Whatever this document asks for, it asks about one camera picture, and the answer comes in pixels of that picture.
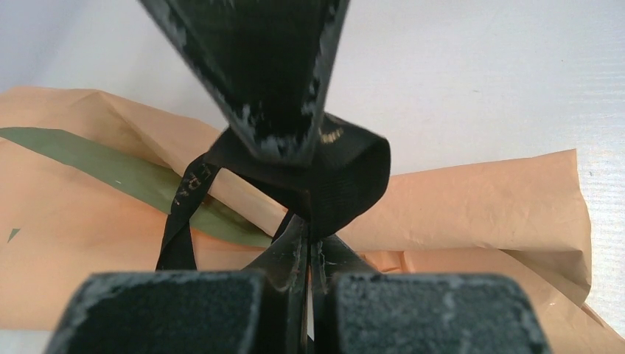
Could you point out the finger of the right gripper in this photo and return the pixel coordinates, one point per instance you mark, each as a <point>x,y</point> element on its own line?
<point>267,65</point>

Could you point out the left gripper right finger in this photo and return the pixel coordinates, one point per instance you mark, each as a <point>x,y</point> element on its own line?
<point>360,310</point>

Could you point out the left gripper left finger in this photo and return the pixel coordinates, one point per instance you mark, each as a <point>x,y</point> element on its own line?
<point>259,309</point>

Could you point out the black ribbon with gold text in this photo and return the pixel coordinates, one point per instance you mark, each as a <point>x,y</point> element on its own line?
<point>348,175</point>

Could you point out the two-sided peach green wrapping paper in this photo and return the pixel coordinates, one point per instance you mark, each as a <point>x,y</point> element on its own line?
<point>87,179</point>

